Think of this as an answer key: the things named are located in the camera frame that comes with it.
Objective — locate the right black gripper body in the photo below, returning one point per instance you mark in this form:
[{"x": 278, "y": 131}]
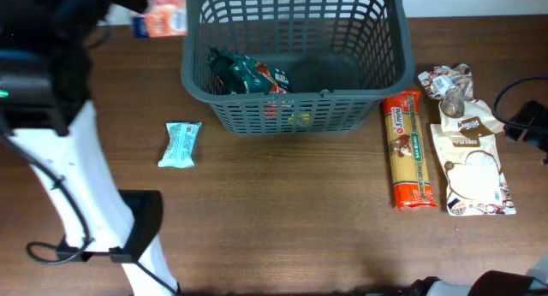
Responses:
[{"x": 533, "y": 109}]

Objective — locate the beige rice pouch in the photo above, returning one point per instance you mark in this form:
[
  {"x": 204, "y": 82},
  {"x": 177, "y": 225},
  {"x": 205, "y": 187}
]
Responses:
[{"x": 476, "y": 184}]

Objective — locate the green Nescafe coffee bag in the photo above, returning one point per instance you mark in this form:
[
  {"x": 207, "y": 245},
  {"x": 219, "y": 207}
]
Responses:
[{"x": 240, "y": 74}]

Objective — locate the light teal snack wrapper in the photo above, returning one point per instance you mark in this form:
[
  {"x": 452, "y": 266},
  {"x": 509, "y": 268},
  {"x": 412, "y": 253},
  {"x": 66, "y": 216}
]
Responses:
[{"x": 182, "y": 137}]

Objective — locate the Kleenex tissue multipack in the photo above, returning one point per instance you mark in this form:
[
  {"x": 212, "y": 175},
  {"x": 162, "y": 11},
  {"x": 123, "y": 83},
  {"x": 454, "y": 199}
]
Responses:
[{"x": 162, "y": 18}]

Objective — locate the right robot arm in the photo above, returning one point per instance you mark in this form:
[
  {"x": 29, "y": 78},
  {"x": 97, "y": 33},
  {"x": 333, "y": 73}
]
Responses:
[{"x": 493, "y": 282}]

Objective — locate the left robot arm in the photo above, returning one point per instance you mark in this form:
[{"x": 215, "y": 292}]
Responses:
[{"x": 49, "y": 119}]

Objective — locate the clear mushroom pouch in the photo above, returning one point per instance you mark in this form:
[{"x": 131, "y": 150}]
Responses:
[{"x": 458, "y": 103}]

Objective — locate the San Remo spaghetti packet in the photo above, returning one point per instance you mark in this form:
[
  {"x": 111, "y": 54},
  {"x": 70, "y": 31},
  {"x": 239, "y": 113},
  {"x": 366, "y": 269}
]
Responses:
[{"x": 411, "y": 183}]

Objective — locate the grey plastic slotted basket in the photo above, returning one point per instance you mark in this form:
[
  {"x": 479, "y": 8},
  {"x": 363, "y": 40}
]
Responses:
[{"x": 341, "y": 58}]

